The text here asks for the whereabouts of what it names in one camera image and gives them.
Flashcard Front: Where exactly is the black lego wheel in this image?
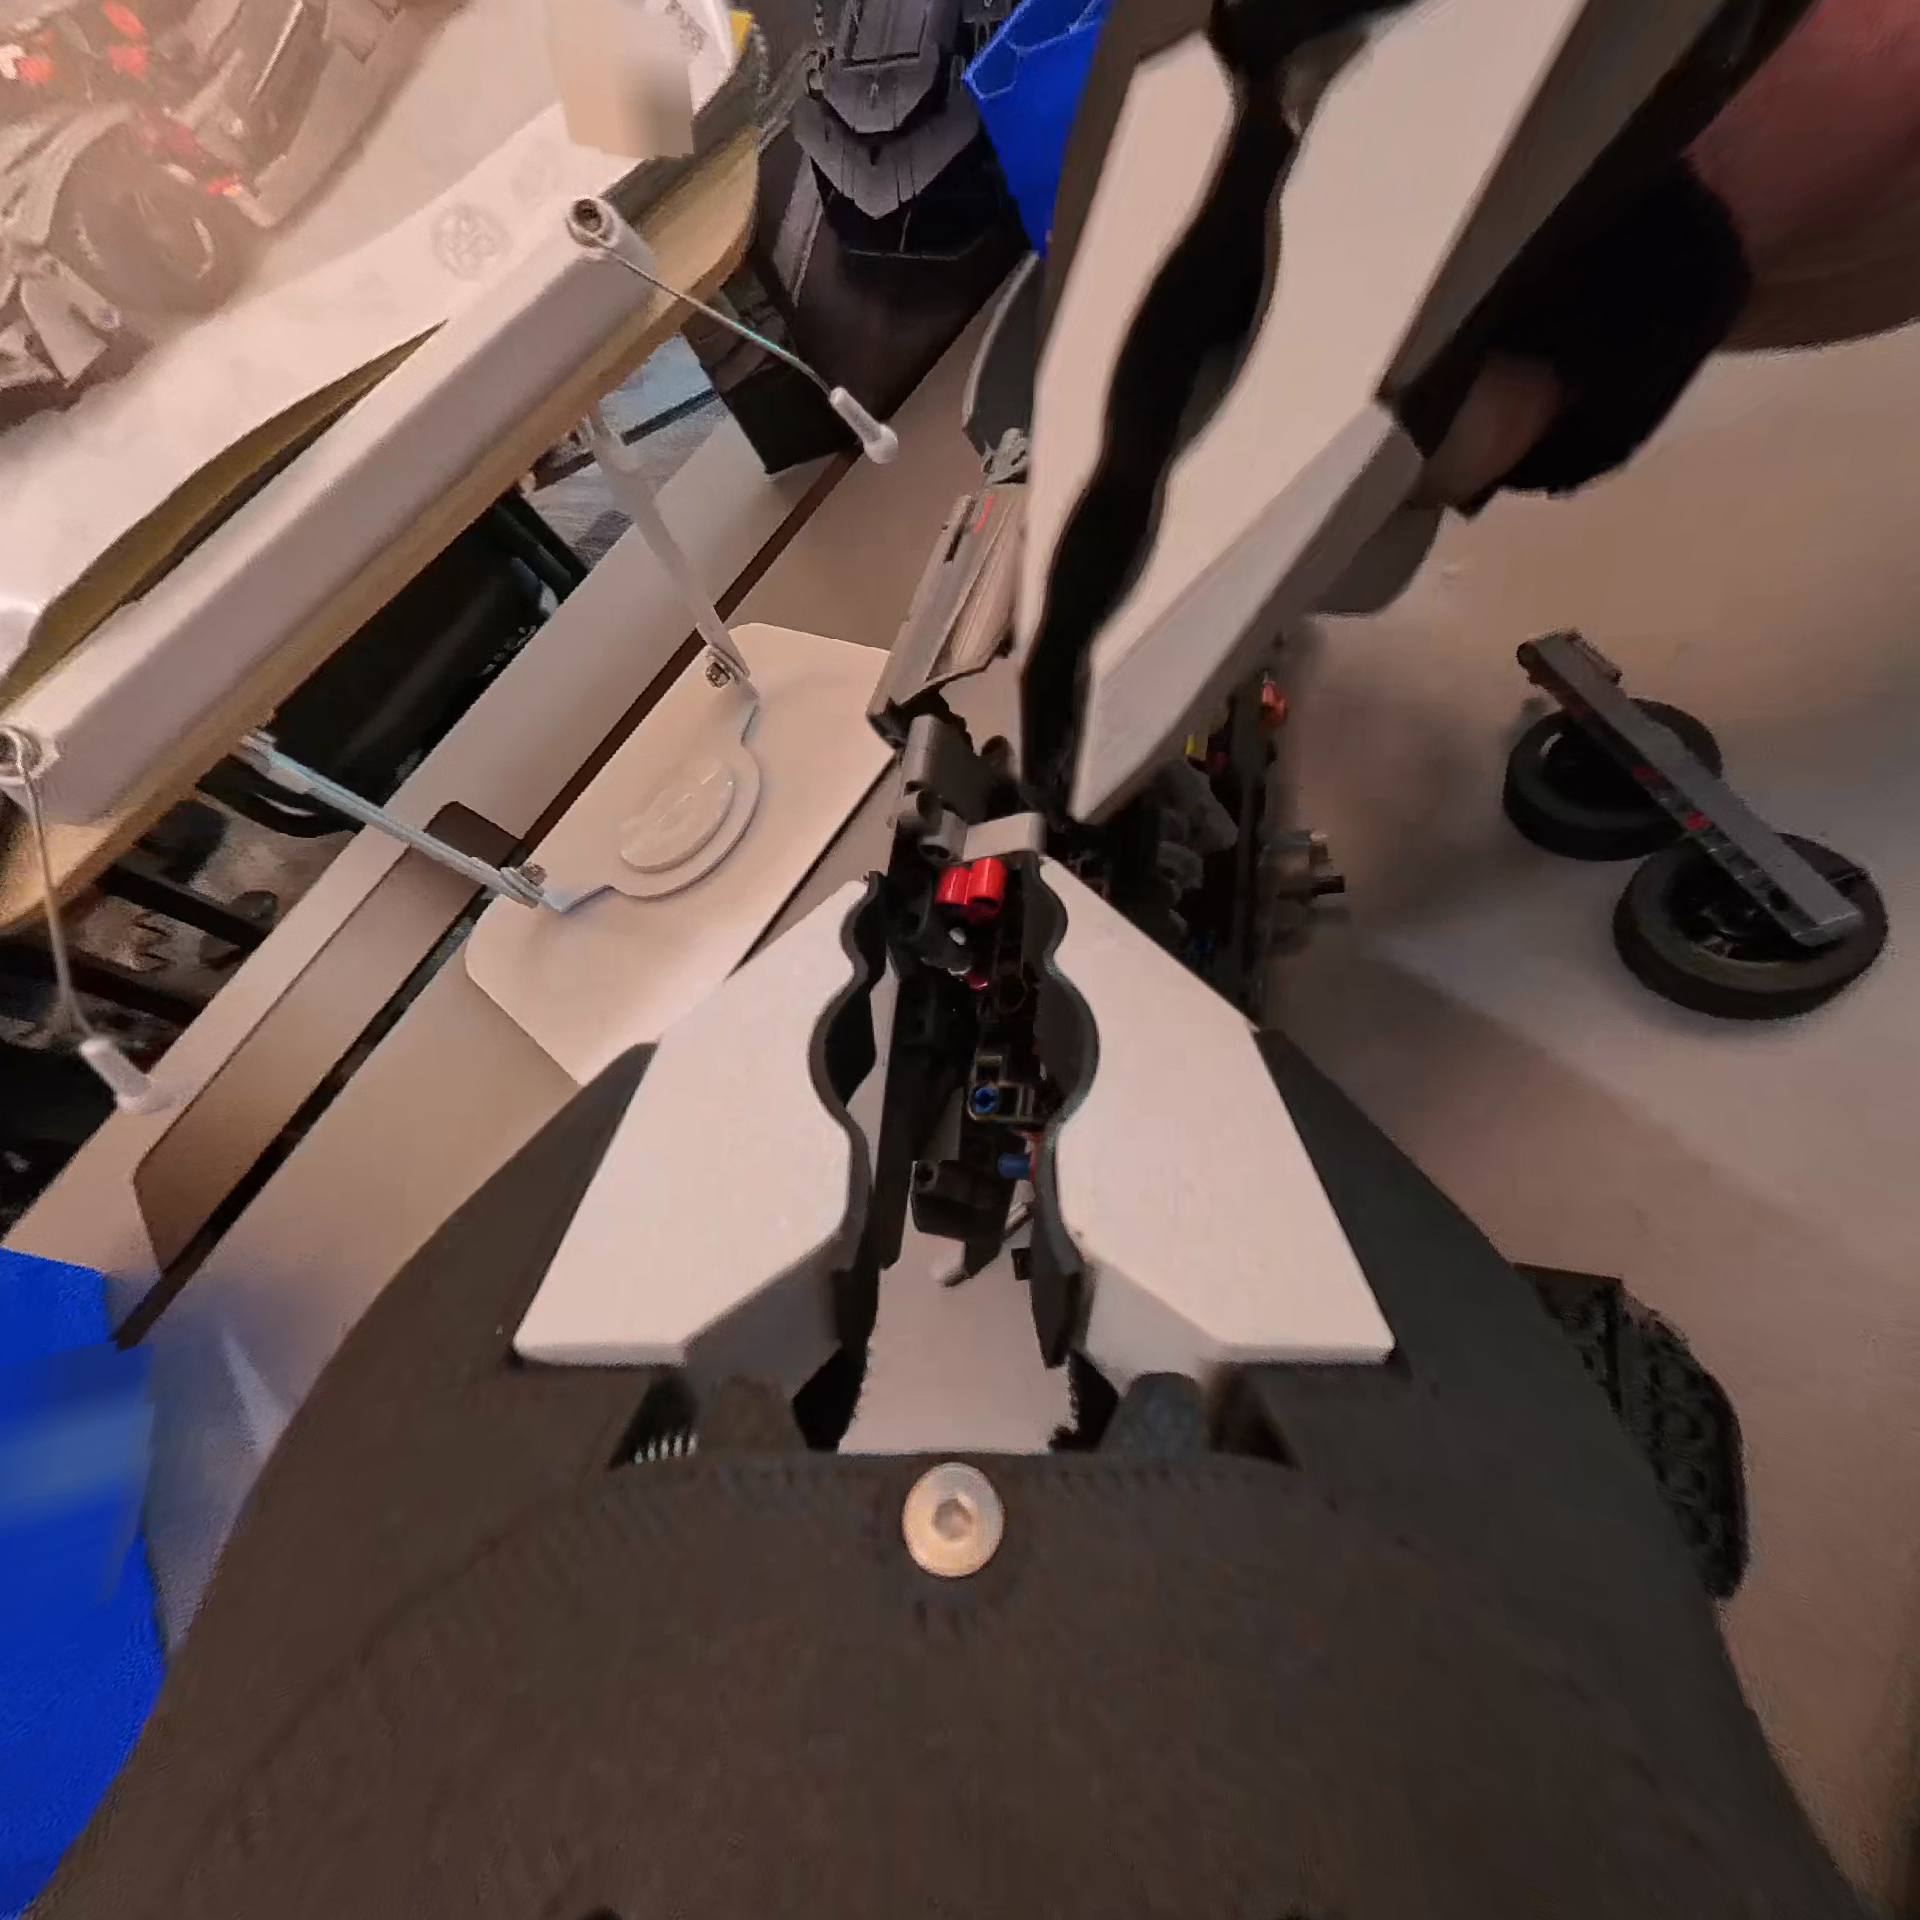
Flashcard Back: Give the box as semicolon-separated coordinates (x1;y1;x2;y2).
1504;694;1728;863
1614;831;1890;1023

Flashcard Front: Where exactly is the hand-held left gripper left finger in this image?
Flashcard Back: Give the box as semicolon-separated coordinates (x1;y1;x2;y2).
514;878;891;1410

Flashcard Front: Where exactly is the lego car chassis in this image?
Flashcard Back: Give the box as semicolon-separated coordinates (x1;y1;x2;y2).
869;427;1351;1294

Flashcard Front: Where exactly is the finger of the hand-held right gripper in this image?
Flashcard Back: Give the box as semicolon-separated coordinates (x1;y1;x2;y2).
1067;0;1595;828
1014;28;1276;797

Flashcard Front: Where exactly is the white metal stand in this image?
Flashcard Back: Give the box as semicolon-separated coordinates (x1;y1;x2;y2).
238;412;901;1089

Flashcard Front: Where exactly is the person's right hand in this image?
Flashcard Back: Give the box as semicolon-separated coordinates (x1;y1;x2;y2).
1418;0;1920;512

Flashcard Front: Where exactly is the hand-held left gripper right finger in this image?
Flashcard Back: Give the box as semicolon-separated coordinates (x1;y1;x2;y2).
1033;863;1396;1412

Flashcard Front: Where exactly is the white printed sheet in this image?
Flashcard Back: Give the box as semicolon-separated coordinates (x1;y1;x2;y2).
0;0;752;692

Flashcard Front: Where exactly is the black lego fender assembly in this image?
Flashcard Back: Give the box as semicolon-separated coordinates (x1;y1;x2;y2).
1516;1267;1751;1601

